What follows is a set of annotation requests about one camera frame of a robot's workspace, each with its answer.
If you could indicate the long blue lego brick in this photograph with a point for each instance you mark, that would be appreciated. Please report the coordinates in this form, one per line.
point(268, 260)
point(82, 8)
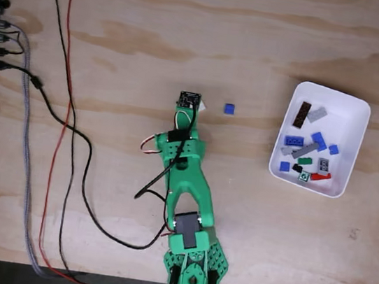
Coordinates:
point(294, 141)
point(319, 140)

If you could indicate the small black lego brick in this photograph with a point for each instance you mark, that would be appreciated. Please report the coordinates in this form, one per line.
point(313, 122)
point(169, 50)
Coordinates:
point(297, 168)

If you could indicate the white plastic bin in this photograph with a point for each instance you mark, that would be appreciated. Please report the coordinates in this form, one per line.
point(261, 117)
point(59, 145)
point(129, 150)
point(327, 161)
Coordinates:
point(345, 135)

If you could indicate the long dark grey lego plate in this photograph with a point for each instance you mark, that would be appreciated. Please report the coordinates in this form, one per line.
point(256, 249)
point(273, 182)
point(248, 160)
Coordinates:
point(306, 149)

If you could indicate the white lego brick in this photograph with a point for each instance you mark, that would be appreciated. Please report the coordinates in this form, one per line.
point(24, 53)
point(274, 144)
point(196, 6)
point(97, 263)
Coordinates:
point(203, 107)

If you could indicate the long red lego brick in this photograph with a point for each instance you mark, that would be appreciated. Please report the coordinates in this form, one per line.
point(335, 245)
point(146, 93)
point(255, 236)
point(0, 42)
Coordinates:
point(318, 178)

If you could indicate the brown lego plate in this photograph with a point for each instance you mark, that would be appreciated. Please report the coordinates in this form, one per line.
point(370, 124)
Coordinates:
point(302, 114)

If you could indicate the black camera circuit board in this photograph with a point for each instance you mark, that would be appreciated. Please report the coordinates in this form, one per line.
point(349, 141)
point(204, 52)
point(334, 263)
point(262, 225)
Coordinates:
point(189, 100)

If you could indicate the small blue lego brick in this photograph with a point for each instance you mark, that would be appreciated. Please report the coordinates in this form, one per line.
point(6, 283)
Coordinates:
point(333, 149)
point(229, 109)
point(284, 166)

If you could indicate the small green square lego brick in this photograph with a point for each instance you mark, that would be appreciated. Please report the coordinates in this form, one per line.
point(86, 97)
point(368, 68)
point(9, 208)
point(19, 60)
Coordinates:
point(304, 177)

